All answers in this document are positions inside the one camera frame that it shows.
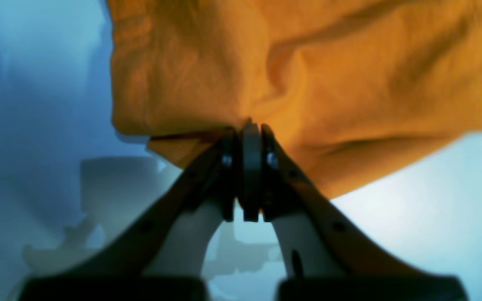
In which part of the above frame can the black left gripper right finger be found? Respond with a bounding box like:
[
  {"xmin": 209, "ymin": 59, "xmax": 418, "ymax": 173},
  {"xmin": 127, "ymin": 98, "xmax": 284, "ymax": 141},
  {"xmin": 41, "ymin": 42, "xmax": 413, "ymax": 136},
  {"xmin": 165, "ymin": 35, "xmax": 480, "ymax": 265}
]
[{"xmin": 261, "ymin": 125, "xmax": 467, "ymax": 301}]

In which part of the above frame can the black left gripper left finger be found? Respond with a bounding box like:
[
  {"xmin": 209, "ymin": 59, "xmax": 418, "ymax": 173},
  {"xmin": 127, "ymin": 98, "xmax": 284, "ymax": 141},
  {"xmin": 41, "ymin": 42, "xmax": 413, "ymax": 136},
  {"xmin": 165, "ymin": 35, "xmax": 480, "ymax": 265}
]
[{"xmin": 19, "ymin": 128, "xmax": 239, "ymax": 301}]

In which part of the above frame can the orange t-shirt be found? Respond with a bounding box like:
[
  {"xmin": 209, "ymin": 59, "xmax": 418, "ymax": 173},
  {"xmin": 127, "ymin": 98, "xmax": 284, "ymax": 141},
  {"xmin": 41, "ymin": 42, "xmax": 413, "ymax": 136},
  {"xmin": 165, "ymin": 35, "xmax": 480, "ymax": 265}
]
[{"xmin": 107, "ymin": 0, "xmax": 482, "ymax": 198}]

